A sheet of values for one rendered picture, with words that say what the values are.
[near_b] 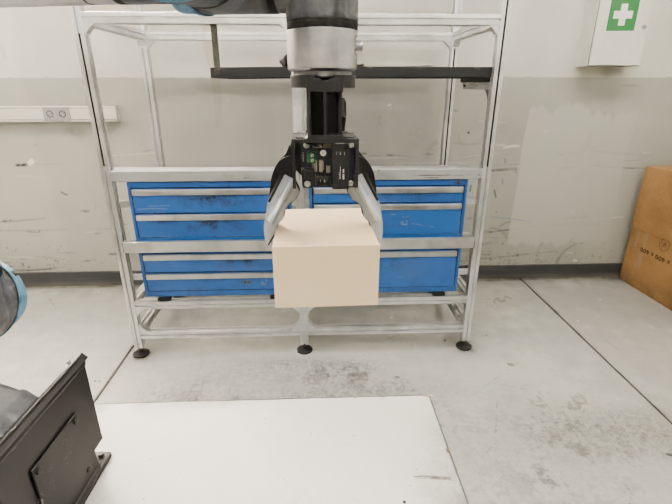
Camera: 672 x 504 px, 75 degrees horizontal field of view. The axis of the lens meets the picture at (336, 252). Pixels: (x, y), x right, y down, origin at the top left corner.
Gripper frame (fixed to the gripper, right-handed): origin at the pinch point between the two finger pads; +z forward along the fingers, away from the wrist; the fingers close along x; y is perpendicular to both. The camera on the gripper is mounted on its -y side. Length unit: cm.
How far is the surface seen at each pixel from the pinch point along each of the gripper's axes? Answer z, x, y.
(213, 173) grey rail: 17, -42, -139
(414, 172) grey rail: 17, 45, -136
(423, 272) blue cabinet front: 66, 53, -138
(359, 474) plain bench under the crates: 39.0, 5.3, 1.4
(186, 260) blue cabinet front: 58, -60, -141
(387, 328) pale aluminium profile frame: 96, 37, -137
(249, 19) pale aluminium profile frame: -43, -23, -138
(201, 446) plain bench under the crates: 39.1, -21.1, -6.2
